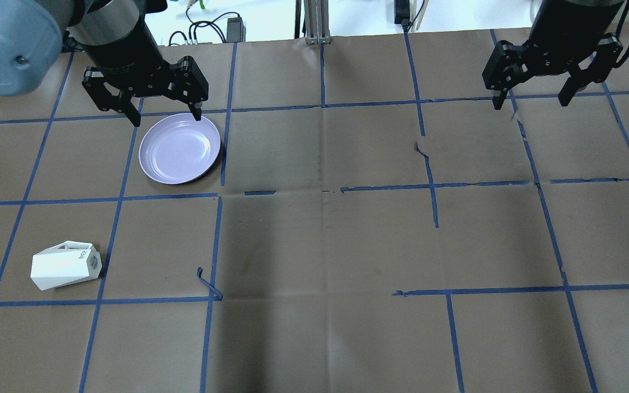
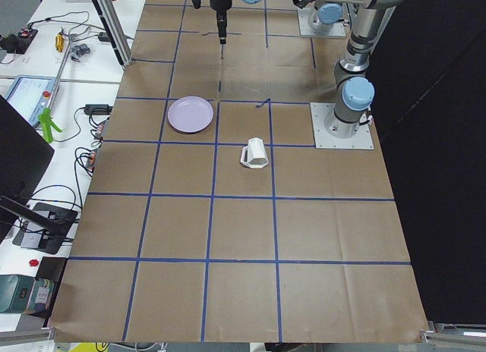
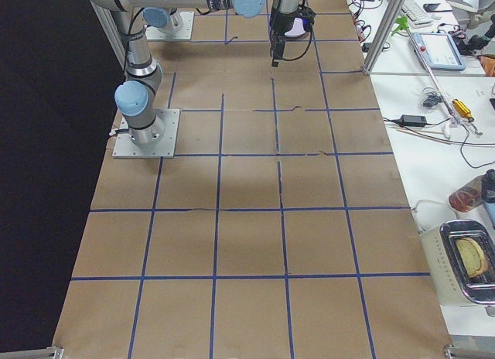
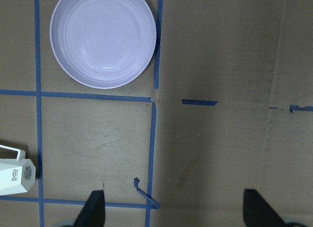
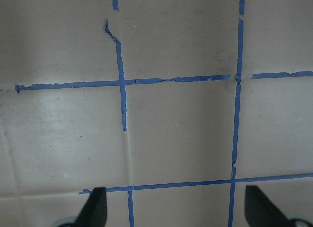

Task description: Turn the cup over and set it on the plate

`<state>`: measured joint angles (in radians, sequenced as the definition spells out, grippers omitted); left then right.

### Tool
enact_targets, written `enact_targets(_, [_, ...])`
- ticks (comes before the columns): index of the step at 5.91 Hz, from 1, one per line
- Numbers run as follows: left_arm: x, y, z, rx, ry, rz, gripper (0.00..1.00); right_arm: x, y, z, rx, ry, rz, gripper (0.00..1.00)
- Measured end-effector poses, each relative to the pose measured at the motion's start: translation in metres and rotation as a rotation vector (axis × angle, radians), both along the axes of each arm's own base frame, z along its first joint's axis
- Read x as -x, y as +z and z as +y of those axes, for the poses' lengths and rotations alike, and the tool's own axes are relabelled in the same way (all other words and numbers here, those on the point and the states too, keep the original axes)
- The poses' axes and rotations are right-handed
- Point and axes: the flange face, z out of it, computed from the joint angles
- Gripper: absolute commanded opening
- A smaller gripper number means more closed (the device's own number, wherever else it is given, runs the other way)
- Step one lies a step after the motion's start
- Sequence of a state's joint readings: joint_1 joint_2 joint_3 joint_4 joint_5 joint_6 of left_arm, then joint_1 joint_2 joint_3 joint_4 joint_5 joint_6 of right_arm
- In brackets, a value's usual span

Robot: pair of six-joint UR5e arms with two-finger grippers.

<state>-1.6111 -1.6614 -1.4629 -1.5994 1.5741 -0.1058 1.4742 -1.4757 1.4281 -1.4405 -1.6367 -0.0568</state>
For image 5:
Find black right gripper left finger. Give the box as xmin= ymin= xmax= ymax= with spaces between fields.
xmin=76 ymin=187 xmax=107 ymax=227

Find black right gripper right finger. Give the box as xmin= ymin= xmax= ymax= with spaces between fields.
xmin=245 ymin=185 xmax=313 ymax=227

